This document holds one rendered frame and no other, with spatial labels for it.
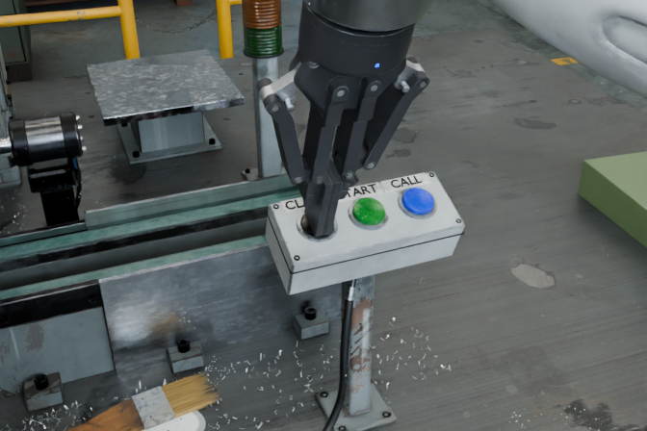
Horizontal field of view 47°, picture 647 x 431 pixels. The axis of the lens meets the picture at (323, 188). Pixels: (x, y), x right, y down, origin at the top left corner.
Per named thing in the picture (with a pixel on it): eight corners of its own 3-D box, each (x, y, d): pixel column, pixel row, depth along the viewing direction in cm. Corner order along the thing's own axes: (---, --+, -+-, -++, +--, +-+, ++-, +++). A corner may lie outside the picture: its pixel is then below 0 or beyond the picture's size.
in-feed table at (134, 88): (113, 181, 127) (102, 118, 122) (94, 120, 149) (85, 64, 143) (247, 157, 135) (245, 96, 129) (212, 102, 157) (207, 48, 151)
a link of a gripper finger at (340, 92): (352, 86, 51) (334, 88, 50) (327, 191, 59) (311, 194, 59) (332, 48, 53) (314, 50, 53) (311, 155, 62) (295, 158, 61)
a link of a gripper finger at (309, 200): (325, 164, 59) (290, 171, 58) (318, 205, 62) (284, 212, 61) (319, 151, 59) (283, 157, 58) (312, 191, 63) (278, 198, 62)
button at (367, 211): (357, 237, 67) (360, 224, 66) (345, 212, 69) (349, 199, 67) (387, 230, 68) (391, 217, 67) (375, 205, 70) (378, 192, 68)
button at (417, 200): (406, 225, 69) (411, 214, 67) (394, 201, 70) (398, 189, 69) (435, 218, 70) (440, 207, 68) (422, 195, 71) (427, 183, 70)
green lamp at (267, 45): (250, 60, 113) (248, 31, 111) (240, 48, 118) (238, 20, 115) (288, 55, 115) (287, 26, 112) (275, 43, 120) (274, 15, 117)
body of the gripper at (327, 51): (398, -43, 51) (374, 62, 58) (281, -32, 49) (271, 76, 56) (446, 24, 47) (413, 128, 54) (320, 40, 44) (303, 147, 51)
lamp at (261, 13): (248, 31, 111) (246, 1, 108) (238, 20, 115) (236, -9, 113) (287, 26, 112) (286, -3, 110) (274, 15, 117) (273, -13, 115)
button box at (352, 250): (286, 297, 67) (292, 264, 63) (263, 236, 71) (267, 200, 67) (453, 256, 72) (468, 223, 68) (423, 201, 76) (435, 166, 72)
